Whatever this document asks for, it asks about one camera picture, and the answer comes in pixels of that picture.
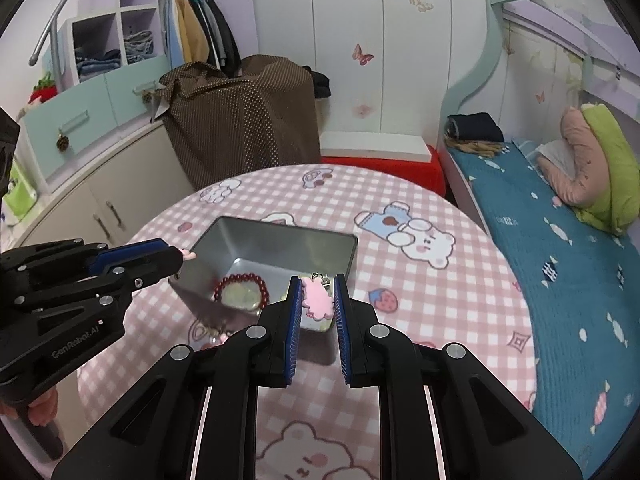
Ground left human hand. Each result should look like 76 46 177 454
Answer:
0 387 58 427

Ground pink bear charm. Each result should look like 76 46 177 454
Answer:
302 276 333 322

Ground red stool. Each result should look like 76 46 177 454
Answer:
321 145 447 197

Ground teal patterned bed sheet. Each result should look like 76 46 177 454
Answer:
449 143 639 478

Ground brown polka dot bag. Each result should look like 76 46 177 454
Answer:
160 55 321 190

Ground pale green jade pendant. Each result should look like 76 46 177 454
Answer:
220 282 262 311

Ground metal tin box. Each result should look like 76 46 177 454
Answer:
169 217 358 332

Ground teal drawer unit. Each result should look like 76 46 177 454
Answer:
23 55 169 179

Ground white board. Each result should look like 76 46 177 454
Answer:
319 131 432 162

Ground hanging clothes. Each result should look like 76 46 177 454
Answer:
158 0 242 77

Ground dark folded clothes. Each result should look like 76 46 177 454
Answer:
445 112 504 143

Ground dark red bead bracelet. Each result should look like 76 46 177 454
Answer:
212 271 270 312

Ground beige cabinet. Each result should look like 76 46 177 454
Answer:
1 122 194 250

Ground pink and green quilt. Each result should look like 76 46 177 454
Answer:
537 103 639 236

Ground purple cubby shelf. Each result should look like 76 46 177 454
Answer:
42 0 165 90

